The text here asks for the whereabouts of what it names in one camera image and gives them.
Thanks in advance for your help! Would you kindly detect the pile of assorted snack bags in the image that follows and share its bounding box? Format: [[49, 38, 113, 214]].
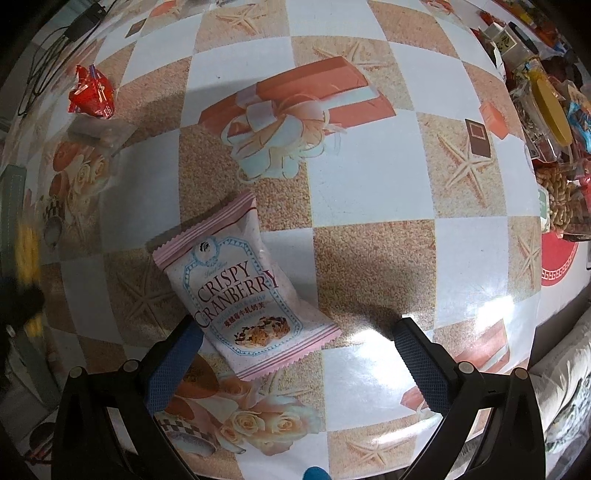
[[471, 0, 591, 236]]

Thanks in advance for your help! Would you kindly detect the pink white nougat packet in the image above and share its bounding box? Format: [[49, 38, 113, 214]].
[[147, 190, 343, 383]]

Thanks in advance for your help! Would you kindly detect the white carton box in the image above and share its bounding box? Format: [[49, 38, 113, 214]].
[[489, 21, 532, 63]]

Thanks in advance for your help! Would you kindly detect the black power adapter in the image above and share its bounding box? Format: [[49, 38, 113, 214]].
[[62, 4, 109, 42]]

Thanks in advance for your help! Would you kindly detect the bag of peanuts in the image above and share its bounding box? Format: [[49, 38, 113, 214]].
[[536, 164, 591, 236]]

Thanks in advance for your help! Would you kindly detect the red round mat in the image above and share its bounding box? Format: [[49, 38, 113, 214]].
[[538, 231, 580, 288]]

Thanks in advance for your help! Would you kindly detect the white patterned cushion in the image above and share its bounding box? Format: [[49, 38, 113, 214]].
[[531, 318, 591, 457]]

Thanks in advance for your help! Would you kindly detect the yellow lid jar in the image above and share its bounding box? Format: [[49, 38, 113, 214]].
[[526, 69, 575, 146]]

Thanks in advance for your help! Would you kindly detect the clear stick snack packet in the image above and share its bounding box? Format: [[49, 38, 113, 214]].
[[69, 115, 139, 151]]

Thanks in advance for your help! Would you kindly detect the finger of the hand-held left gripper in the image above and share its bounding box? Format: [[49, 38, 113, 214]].
[[0, 276, 47, 333]]

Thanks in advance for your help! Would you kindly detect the red snack packet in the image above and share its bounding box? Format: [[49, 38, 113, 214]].
[[68, 65, 116, 120]]

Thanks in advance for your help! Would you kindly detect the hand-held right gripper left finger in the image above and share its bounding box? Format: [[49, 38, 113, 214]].
[[51, 315, 205, 480]]

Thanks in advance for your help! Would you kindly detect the black cable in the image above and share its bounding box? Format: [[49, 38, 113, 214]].
[[16, 0, 121, 118]]

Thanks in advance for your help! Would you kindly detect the checkered printed tablecloth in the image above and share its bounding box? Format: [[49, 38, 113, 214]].
[[0, 0, 550, 480]]

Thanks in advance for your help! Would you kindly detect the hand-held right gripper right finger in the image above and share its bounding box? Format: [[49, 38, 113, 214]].
[[392, 316, 546, 480]]

